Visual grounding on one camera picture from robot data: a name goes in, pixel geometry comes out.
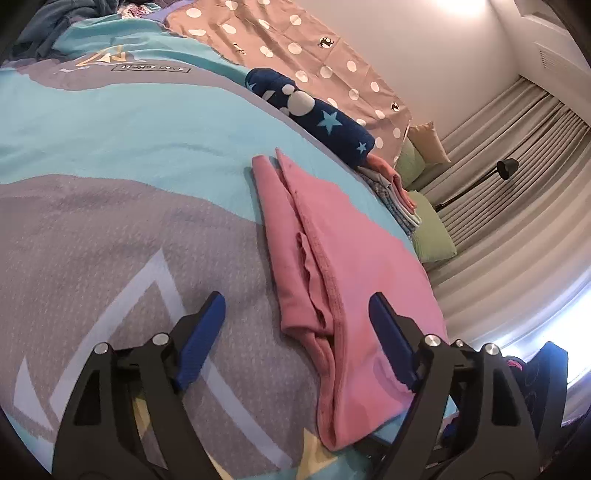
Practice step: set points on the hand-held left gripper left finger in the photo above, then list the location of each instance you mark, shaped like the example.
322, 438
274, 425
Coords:
203, 341

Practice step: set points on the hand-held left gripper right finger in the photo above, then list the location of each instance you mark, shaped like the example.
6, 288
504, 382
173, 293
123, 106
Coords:
392, 341

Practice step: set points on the pink long-sleeved garment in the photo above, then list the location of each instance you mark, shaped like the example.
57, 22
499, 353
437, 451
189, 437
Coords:
351, 258

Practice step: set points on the green ribbed pillow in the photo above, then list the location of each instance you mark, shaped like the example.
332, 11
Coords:
411, 164
431, 230

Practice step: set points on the white folded garment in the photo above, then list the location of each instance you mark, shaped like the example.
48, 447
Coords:
414, 218

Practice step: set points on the grey patterned folded garment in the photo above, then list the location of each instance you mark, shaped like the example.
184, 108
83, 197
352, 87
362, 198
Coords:
392, 207

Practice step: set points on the person's navy clothing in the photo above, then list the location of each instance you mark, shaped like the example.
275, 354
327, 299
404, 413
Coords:
549, 378

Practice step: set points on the salmon folded garment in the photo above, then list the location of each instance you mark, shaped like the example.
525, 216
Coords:
390, 177

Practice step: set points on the blue and grey printed bedspread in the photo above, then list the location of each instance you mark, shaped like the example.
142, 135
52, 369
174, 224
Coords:
115, 184

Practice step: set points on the beige pillow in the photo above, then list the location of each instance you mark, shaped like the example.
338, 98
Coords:
429, 141

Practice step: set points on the black floor lamp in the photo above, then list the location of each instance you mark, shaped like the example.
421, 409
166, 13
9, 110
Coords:
508, 168

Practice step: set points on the navy star print fleece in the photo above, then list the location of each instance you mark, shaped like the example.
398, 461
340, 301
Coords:
318, 120

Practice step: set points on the grey pleated curtain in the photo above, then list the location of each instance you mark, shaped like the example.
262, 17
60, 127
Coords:
531, 120

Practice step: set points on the pink polka dot sheet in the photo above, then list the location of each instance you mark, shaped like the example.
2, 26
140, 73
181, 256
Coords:
300, 50

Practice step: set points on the floral purple cloth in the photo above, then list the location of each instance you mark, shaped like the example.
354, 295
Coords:
138, 8

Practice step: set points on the blue-grey fleece blanket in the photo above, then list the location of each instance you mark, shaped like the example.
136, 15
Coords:
60, 23

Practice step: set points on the white wall vent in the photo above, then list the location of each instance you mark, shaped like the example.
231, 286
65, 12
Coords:
558, 57

